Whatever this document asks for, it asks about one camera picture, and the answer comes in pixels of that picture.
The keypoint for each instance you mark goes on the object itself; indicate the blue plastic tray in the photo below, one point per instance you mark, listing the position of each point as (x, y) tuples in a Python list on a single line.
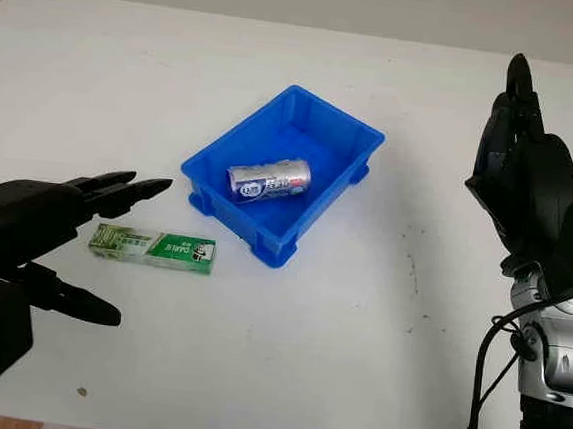
[(275, 228)]

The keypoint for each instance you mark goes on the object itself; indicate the silver blue can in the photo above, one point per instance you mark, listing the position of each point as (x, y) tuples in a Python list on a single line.
[(269, 183)]

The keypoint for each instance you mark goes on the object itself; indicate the small brown crumb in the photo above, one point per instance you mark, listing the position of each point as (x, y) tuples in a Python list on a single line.
[(81, 391)]

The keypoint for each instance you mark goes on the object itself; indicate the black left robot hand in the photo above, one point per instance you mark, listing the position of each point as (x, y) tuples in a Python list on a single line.
[(14, 226)]

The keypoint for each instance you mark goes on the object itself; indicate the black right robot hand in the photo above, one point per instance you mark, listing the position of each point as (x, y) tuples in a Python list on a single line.
[(534, 196)]

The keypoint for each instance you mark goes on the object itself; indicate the green toothpaste box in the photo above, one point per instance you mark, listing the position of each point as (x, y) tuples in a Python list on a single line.
[(173, 252)]

